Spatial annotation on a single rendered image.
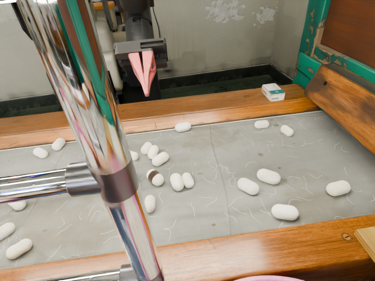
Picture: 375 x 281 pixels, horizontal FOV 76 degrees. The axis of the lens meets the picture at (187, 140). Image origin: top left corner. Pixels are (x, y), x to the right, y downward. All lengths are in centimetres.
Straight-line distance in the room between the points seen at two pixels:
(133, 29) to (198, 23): 197
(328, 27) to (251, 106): 24
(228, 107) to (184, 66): 197
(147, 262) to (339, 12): 60
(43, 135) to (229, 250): 49
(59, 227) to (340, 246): 39
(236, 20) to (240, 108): 202
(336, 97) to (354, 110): 5
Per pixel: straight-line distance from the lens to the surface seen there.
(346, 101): 53
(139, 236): 17
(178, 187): 41
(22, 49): 266
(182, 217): 39
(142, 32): 52
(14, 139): 68
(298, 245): 35
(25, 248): 43
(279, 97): 63
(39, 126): 67
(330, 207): 44
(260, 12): 266
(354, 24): 62
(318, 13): 69
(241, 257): 33
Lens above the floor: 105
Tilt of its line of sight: 37 degrees down
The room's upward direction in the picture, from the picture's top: 5 degrees counter-clockwise
